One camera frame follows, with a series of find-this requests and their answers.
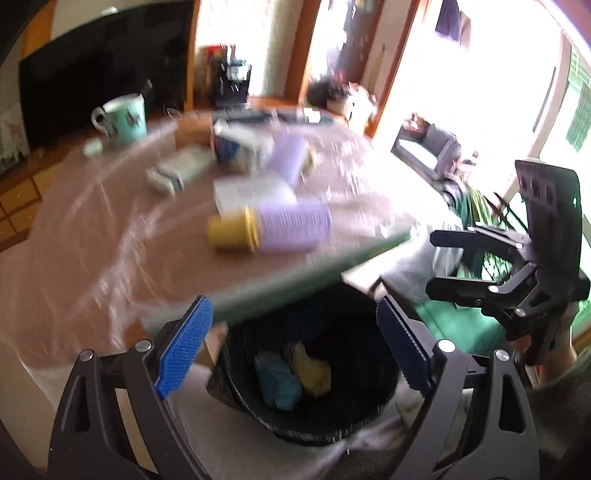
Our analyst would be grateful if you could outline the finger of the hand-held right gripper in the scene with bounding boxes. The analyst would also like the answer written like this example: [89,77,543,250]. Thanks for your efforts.
[429,225,537,267]
[425,264,539,320]

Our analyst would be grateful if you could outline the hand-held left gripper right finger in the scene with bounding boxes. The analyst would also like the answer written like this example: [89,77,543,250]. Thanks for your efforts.
[375,295,541,480]

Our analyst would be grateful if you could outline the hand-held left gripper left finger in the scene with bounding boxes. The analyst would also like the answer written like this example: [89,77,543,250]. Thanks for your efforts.
[47,295,215,480]

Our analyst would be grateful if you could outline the black trash bin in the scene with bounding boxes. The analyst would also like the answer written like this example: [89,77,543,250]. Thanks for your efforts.
[205,284,402,446]

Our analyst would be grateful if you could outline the white plastic case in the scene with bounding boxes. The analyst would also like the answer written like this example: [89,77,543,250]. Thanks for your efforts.
[147,145,217,197]

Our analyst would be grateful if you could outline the person's right forearm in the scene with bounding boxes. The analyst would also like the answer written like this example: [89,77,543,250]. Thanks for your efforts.
[524,344,591,467]

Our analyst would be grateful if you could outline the person's right hand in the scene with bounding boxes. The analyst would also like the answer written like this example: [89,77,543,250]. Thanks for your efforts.
[510,302,581,388]

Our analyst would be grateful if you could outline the green plant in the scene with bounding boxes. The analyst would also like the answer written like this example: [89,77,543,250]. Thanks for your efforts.
[443,185,522,282]

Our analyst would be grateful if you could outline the yellow crumpled wrapper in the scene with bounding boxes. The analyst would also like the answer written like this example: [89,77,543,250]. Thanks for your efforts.
[288,342,332,398]

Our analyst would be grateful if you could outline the blue crumpled paper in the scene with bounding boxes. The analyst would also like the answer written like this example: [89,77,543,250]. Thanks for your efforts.
[254,352,303,411]

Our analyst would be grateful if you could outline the grey armchair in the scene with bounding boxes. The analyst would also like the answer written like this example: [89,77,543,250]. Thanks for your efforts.
[392,113,462,183]

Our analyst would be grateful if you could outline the green window shutter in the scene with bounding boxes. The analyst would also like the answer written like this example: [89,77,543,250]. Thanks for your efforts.
[566,46,591,153]

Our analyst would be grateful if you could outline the purple can with yellow lid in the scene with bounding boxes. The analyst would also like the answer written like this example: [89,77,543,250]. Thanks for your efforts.
[207,200,332,254]

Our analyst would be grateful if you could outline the white paper box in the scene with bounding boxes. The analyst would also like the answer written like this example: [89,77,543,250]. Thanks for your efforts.
[212,178,297,217]

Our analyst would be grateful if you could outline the white and blue carton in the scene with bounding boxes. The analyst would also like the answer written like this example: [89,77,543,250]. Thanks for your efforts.
[211,119,275,174]

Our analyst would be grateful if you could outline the purple cylinder can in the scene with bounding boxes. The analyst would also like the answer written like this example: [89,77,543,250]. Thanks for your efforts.
[269,134,319,190]

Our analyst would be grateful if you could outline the dark flat tray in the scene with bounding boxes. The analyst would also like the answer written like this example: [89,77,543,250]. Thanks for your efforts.
[277,108,335,127]
[217,108,274,125]

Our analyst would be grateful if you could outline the dark round object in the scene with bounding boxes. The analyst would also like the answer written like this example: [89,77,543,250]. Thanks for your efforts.
[307,80,352,112]

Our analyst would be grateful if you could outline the brown cardboard box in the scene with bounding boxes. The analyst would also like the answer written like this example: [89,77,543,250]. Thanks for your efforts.
[175,115,215,148]

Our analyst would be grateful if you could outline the dark hanging cloth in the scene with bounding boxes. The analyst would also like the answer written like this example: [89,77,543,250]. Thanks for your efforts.
[436,0,472,44]

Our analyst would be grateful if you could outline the wooden sideboard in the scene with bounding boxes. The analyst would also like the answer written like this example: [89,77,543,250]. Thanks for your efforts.
[0,148,61,252]

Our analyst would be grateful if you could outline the teal printed mug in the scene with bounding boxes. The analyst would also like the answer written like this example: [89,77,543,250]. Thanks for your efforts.
[91,93,148,147]

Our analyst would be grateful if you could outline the black coffee machine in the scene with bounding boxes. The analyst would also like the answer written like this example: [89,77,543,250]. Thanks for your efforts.
[210,46,252,109]

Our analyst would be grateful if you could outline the red box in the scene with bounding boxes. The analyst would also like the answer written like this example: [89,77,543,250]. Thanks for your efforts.
[201,45,225,88]

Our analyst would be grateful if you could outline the black flat television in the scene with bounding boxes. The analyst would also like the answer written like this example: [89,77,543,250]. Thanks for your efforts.
[18,0,197,149]

